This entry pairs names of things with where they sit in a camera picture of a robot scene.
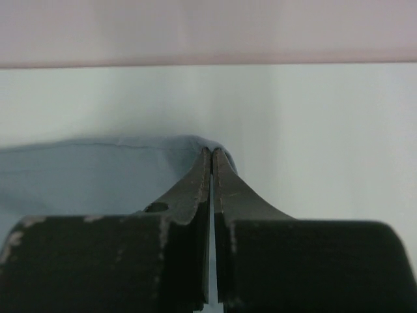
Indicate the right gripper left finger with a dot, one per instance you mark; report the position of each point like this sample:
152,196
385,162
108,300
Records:
150,261

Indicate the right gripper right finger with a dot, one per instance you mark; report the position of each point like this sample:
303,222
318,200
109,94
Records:
268,261

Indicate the grey-blue t shirt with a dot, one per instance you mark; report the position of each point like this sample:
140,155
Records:
103,176

